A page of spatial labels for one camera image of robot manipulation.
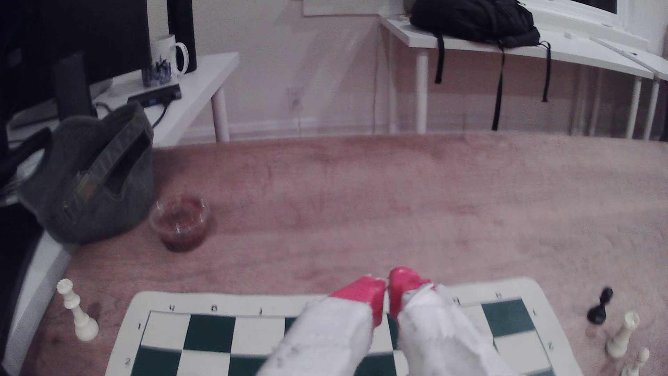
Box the black monitor stand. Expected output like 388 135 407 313
51 51 98 122

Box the white pawn chess piece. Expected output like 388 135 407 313
621 347 651 376

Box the black usb hub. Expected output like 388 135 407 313
127 84 182 108

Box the white desk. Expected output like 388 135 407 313
8 51 241 152

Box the large black object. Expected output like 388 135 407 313
0 204 45 361

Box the white mug with blue print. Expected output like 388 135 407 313
142 34 190 87

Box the black pawn chess piece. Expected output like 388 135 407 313
587 286 614 326

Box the tall white chess piece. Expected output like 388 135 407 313
605 311 641 359

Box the green white chess board mat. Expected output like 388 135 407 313
104 277 582 376

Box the black speaker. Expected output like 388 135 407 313
167 0 198 74

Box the black backpack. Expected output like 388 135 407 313
409 0 553 131

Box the white window frame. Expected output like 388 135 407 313
522 0 653 50

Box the long white table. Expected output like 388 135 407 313
380 15 655 139

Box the grey cap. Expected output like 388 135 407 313
18 102 157 243

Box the plastic cup with brown sauce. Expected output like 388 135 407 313
149 194 212 253

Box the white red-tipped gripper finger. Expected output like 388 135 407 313
387 266 515 376
256 275 388 376

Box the white queen chess piece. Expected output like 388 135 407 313
56 278 100 343

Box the black monitor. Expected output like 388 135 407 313
0 0 152 126

